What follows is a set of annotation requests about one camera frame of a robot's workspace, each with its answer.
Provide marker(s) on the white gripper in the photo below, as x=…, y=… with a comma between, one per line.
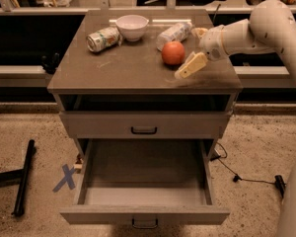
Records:
x=211, y=43

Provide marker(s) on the open grey lower drawer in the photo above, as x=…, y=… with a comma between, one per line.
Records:
x=145, y=183

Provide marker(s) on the closed grey upper drawer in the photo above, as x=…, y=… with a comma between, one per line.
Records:
x=144, y=125

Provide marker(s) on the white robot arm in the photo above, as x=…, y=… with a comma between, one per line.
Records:
x=271, y=27

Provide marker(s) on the red apple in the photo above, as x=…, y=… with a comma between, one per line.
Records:
x=173, y=53

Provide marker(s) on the green white soda can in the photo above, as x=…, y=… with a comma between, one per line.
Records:
x=102, y=39

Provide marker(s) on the black clamp object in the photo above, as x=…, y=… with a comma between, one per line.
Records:
x=50, y=64

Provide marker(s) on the grey drawer cabinet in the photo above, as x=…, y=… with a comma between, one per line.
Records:
x=133, y=78

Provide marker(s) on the black stand leg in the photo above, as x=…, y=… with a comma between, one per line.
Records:
x=20, y=177
x=280, y=185

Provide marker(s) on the black stand leg left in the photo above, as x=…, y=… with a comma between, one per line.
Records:
x=20, y=177

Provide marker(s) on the white bowl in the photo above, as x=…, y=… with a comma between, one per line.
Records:
x=132, y=27

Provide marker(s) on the black stand leg right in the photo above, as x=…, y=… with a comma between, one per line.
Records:
x=280, y=185

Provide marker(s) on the white plastic bottle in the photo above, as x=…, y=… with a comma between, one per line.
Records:
x=177, y=32

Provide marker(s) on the blue tape cross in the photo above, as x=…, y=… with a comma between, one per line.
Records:
x=67, y=179

